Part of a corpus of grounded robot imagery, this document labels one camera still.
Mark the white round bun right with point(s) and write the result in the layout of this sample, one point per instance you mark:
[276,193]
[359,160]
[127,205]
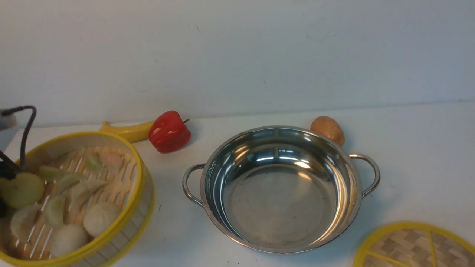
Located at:
[100,217]

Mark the stainless steel two-handled pot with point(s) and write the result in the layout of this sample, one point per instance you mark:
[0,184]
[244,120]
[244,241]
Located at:
[281,189]

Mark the pale green dumpling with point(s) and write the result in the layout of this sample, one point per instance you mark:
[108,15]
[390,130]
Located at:
[93,163]

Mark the yellow plastic banana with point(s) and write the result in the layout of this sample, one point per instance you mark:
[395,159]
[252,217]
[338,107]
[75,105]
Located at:
[133,133]

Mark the pinkish dumpling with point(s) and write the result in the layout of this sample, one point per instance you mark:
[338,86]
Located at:
[112,161]

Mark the white round bun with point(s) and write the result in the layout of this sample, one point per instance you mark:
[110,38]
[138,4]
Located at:
[100,217]
[68,239]

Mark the red plastic bell pepper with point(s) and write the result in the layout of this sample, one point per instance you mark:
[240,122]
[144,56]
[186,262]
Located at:
[169,133]

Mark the white round bun left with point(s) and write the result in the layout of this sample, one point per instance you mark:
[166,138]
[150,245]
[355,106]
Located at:
[68,239]

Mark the round pale green bun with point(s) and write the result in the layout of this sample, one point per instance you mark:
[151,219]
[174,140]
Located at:
[24,190]

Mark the brown potato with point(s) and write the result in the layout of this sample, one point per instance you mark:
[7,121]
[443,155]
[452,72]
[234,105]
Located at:
[329,128]

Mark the cream dumpling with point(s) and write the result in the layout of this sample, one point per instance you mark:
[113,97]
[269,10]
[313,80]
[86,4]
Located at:
[83,191]

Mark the woven bamboo steamer lid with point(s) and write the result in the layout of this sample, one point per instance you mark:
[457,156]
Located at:
[414,244]

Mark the bamboo steamer basket yellow rim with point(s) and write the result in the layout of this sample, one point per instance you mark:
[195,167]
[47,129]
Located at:
[26,233]

